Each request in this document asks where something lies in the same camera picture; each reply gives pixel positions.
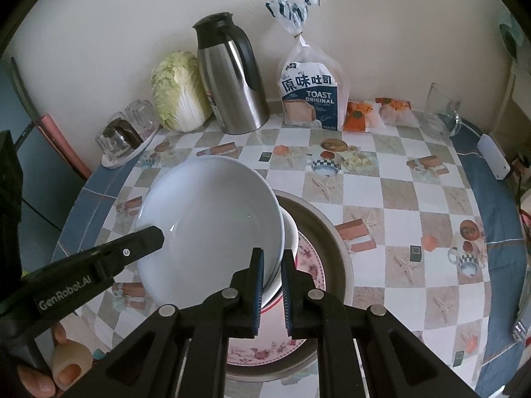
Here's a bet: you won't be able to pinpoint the orange snack packet left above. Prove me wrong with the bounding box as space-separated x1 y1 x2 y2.
343 101 385 132

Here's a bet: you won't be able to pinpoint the toast bread bag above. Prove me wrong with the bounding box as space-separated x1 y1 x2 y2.
265 0 349 131

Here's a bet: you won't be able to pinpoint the clear glass mug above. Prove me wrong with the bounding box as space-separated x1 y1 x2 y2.
420 83 462 139

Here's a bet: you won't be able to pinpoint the smartphone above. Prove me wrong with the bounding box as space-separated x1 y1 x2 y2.
512 311 530 341

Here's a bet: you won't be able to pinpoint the stainless steel round pan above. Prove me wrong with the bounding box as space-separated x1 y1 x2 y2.
227 190 354 383

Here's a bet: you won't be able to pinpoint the orange snack packet right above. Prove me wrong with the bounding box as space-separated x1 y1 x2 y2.
375 97 419 128

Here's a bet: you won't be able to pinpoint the orange snack packet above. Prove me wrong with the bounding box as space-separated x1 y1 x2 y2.
343 101 385 132
375 97 419 128

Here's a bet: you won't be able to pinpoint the stainless steel thermos jug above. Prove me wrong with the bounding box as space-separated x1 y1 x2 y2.
193 12 270 135

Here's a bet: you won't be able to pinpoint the napa cabbage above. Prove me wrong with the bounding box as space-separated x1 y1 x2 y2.
151 51 212 133

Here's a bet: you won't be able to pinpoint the glass tray with cups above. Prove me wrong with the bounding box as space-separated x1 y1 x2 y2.
95 100 160 169

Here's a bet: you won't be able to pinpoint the large white blue bowl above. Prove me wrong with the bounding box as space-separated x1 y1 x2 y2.
135 156 285 308

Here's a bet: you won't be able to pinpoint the small white bowl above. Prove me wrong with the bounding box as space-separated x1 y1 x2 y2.
262 208 299 308

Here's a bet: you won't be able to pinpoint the checkered tablecloth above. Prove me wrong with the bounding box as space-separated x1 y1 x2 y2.
53 116 527 396

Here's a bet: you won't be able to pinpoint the strawberry pattern bowl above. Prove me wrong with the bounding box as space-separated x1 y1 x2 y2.
261 290 283 313

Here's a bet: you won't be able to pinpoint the floral rimmed round plate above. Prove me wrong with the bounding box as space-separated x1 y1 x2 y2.
225 231 326 367

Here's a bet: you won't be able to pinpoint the person's left hand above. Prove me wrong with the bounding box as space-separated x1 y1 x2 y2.
16 322 94 397

